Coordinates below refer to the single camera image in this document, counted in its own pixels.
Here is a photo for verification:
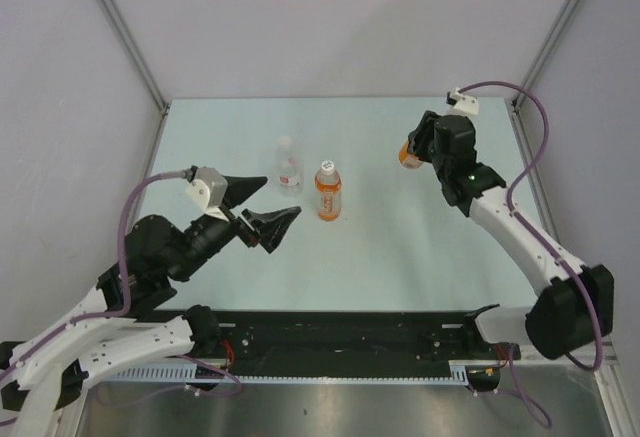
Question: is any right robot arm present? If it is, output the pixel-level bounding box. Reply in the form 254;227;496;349
407;111;614;363

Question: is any grey slotted cable duct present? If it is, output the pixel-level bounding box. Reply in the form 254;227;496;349
92;359;501;388

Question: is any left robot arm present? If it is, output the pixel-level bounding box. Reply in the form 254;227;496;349
1;166;301;412

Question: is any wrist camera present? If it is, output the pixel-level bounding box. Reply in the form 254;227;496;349
186;166;229;222
445;87;479;117

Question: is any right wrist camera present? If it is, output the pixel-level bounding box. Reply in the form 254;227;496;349
445;87;479;117

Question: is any small orange juice bottle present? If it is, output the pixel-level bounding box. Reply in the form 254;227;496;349
398;141;423;170

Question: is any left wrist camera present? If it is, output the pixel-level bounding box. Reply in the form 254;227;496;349
186;166;229;222

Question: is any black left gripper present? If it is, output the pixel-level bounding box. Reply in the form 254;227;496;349
171;175;302;281

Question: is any white tea bottle cap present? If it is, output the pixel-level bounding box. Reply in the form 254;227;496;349
320;160;335;175

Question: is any clear water bottle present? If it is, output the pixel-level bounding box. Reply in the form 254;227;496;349
275;138;304;196

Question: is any tall orange tea bottle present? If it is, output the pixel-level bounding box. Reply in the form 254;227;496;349
314;165;342;221

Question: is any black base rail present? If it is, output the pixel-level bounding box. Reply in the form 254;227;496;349
213;310;521;379

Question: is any white water bottle cap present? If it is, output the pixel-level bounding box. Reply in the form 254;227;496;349
278;135;292;148

